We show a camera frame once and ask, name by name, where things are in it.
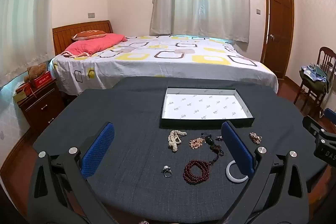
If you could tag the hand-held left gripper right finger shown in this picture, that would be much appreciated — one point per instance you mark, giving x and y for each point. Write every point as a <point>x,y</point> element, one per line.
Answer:
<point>237,150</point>

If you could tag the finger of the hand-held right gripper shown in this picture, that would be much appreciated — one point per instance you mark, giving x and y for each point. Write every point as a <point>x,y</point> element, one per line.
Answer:
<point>331,116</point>
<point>313,126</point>

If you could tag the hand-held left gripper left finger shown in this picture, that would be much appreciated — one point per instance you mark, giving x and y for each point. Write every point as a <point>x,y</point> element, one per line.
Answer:
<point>98,153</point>

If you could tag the gold flower pearl brooch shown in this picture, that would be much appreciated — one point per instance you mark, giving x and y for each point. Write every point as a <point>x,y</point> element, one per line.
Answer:
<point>255,138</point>

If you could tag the white jade bangle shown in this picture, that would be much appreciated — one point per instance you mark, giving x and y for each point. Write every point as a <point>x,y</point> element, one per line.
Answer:
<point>229,174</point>

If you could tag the green tray with white lining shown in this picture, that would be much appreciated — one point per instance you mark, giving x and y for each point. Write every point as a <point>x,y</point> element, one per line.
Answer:
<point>207,107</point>

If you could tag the silver rhinestone brooch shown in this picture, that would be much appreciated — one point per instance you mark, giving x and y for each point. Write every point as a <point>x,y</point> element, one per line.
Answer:
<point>219,138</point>

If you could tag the dark pendant with tassel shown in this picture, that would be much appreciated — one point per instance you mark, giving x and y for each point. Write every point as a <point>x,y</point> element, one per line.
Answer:
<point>211,144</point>

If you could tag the pile of clothes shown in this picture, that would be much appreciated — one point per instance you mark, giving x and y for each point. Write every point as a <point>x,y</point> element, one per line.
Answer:
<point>313,78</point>

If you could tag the dark grey tablecloth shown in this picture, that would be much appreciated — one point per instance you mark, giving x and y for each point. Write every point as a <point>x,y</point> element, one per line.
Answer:
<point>139,121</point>

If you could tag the wooden chair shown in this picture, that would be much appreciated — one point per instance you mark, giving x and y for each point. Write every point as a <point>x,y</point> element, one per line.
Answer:
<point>326,56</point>

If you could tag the wooden nightstand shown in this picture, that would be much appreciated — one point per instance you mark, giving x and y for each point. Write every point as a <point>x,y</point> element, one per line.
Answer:
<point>42,106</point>

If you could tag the red box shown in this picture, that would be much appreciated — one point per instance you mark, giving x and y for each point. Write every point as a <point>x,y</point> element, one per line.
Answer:
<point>42,81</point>

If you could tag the yellow box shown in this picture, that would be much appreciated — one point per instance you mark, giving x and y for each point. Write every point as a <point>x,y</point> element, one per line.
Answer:
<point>22,94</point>

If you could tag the wooden door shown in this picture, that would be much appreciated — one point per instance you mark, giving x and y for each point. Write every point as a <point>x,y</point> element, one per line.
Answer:
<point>279,27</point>

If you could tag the brown teddy bear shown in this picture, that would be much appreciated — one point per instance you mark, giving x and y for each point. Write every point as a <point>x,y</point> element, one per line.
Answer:
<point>35,71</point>

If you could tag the pink pillow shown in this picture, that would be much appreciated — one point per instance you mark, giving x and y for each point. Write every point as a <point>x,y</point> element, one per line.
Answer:
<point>94,44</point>

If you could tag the bed with patterned sheet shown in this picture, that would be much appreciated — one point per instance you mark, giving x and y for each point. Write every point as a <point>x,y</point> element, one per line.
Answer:
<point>168,61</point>

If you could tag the orange pillow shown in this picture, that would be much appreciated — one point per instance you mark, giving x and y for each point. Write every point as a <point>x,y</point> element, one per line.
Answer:
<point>88,34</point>

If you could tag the wooden headboard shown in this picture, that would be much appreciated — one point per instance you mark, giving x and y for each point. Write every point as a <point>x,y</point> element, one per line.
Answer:
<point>63,37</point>

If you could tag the sheer side curtain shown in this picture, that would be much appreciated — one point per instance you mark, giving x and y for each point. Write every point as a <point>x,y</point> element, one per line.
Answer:
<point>23,19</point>

